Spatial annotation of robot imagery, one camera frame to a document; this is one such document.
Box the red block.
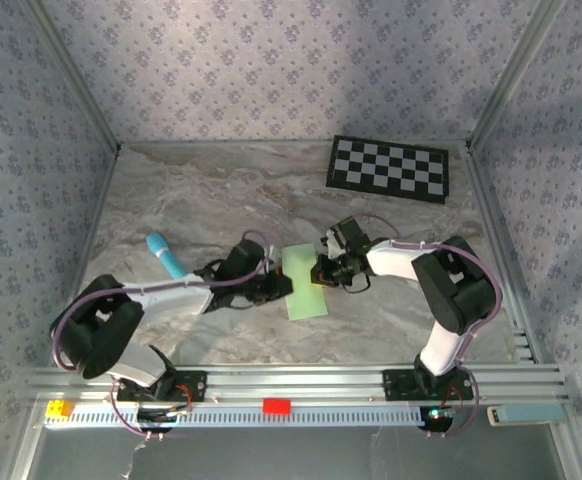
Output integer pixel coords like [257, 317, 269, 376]
[262, 397, 293, 416]

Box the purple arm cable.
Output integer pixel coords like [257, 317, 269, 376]
[353, 213, 504, 442]
[50, 228, 275, 442]

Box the light blue cylindrical tool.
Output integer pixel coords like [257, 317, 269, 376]
[145, 233, 188, 280]

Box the light green paper sheet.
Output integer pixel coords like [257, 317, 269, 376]
[280, 242, 330, 322]

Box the black controller board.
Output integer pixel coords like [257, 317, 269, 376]
[419, 405, 456, 433]
[135, 405, 181, 435]

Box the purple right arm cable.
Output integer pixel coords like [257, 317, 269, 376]
[353, 213, 504, 442]

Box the aluminium mounting rail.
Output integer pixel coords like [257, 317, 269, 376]
[24, 363, 572, 407]

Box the light blue flat device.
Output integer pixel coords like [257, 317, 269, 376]
[486, 403, 570, 428]

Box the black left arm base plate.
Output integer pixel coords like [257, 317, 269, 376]
[114, 368, 208, 404]

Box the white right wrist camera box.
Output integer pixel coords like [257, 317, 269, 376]
[320, 229, 342, 256]

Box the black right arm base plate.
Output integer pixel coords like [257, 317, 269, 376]
[381, 368, 475, 403]

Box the black and white checkerboard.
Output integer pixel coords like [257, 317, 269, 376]
[325, 134, 451, 205]

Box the yellow block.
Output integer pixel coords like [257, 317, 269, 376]
[44, 399, 75, 419]

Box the aluminium table edge rail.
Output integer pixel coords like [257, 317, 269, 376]
[465, 148, 541, 364]
[48, 149, 121, 366]

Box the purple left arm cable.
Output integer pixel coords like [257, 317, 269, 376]
[50, 228, 275, 442]

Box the aluminium frame post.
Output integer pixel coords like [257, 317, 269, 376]
[467, 0, 570, 154]
[23, 0, 122, 154]

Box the white slotted cable duct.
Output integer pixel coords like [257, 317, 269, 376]
[43, 402, 431, 429]

